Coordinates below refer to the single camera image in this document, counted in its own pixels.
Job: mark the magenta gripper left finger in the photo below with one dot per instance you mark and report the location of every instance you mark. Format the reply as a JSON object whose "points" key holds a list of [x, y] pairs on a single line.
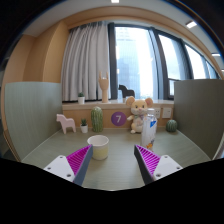
{"points": [[72, 167]]}

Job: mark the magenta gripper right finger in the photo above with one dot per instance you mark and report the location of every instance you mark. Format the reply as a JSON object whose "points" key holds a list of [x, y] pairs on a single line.
{"points": [[152, 166]]}

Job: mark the clear plastic water bottle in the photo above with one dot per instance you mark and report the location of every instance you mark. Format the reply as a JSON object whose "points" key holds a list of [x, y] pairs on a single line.
{"points": [[149, 130]]}

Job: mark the cream paper cup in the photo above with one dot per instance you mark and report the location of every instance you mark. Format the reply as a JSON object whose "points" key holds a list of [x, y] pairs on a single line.
{"points": [[100, 145]]}

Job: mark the small potted plant on desk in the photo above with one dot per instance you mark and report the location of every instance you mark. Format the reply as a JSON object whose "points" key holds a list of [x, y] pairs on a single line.
{"points": [[84, 126]]}

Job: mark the round green ceramic cactus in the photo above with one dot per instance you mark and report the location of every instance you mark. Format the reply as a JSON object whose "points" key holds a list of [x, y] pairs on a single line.
{"points": [[171, 125]]}

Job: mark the pink toy horse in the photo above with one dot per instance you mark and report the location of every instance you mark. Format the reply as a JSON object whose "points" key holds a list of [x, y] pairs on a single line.
{"points": [[66, 122]]}

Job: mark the tall green ceramic cactus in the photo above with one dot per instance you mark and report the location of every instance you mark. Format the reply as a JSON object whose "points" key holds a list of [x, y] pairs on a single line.
{"points": [[97, 119]]}

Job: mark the purple number seven disc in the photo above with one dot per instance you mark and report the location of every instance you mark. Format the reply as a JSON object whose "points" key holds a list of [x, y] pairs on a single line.
{"points": [[118, 118]]}

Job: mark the plush mouse toy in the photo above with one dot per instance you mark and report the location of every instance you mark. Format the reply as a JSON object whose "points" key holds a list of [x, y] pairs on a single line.
{"points": [[139, 110]]}

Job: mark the left grey partition panel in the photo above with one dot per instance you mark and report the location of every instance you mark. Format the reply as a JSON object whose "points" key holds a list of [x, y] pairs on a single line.
{"points": [[30, 111]]}

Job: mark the grey partition panel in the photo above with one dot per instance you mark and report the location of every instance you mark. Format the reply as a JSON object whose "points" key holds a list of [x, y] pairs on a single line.
{"points": [[199, 112], [30, 111]]}

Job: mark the small potted plant on sill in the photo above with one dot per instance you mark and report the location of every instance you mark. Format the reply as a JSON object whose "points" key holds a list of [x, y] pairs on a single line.
{"points": [[81, 98]]}

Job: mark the right grey partition panel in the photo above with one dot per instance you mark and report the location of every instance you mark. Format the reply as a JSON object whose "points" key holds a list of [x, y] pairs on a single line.
{"points": [[199, 112]]}

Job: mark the black toy horse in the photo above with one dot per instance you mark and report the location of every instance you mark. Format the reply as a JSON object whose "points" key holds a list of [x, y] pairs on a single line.
{"points": [[126, 92]]}

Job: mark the wooden hand sculpture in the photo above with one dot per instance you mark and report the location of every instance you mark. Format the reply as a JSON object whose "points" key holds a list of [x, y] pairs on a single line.
{"points": [[104, 85]]}

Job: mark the grey curtain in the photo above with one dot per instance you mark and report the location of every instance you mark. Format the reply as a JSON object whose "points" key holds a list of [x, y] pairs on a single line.
{"points": [[86, 57]]}

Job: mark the left wall socket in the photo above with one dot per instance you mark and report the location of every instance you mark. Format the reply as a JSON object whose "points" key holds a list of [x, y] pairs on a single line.
{"points": [[157, 112]]}

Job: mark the wall socket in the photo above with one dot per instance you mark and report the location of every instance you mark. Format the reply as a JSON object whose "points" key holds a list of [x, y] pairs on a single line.
{"points": [[157, 112], [167, 112]]}

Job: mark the right wall socket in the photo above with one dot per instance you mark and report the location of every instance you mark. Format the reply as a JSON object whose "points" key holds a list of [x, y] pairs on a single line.
{"points": [[167, 112]]}

